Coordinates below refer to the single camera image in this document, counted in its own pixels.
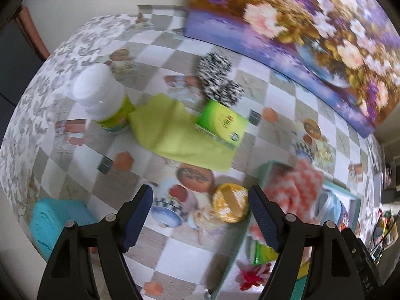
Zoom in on leopard print scrunchie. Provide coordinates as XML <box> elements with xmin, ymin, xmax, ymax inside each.
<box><xmin>197</xmin><ymin>52</ymin><xmax>245</xmax><ymax>104</ymax></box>

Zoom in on teal storage box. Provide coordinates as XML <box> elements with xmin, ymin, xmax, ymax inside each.
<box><xmin>212</xmin><ymin>160</ymin><xmax>361</xmax><ymax>300</ymax></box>

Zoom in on yellow round tin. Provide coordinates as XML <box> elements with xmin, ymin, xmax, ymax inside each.
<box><xmin>212</xmin><ymin>183</ymin><xmax>251</xmax><ymax>223</ymax></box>

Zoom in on yellow-green packet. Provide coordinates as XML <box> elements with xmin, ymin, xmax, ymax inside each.
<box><xmin>254</xmin><ymin>242</ymin><xmax>282</xmax><ymax>265</ymax></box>

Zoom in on yellow-green cloth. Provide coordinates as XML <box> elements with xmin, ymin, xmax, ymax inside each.
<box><xmin>128</xmin><ymin>93</ymin><xmax>236</xmax><ymax>172</ymax></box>

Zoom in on flower painting canvas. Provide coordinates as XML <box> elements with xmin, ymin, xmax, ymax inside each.
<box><xmin>183</xmin><ymin>0</ymin><xmax>400</xmax><ymax>138</ymax></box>

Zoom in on brown wooden door frame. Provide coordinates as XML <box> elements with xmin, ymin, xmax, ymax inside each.
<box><xmin>17</xmin><ymin>4</ymin><xmax>51</xmax><ymax>61</ymax></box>

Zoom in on checkered printed tablecloth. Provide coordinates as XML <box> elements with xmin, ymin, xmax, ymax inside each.
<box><xmin>19</xmin><ymin>4</ymin><xmax>385</xmax><ymax>300</ymax></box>

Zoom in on green cardboard box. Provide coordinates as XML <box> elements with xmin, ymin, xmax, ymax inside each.
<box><xmin>194</xmin><ymin>100</ymin><xmax>250</xmax><ymax>150</ymax></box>

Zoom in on teal towel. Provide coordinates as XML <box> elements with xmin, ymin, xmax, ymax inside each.
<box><xmin>29</xmin><ymin>198</ymin><xmax>94</xmax><ymax>261</ymax></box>

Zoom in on grey floral blanket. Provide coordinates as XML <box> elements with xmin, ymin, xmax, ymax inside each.
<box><xmin>0</xmin><ymin>14</ymin><xmax>138</xmax><ymax>226</ymax></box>

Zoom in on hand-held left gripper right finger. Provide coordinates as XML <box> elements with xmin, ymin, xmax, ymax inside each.
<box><xmin>248</xmin><ymin>185</ymin><xmax>365</xmax><ymax>300</ymax></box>

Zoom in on orange white striped fuzzy cloth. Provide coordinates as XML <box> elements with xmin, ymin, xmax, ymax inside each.
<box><xmin>250</xmin><ymin>159</ymin><xmax>326</xmax><ymax>244</ymax></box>

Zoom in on green canister with white lid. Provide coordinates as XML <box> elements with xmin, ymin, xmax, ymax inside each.
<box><xmin>72</xmin><ymin>65</ymin><xmax>136</xmax><ymax>134</ymax></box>

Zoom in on dark door panel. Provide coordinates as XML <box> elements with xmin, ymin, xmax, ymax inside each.
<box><xmin>0</xmin><ymin>3</ymin><xmax>47</xmax><ymax>141</ymax></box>

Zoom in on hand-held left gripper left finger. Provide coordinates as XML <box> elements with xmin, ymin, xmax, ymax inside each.
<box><xmin>37</xmin><ymin>184</ymin><xmax>154</xmax><ymax>300</ymax></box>

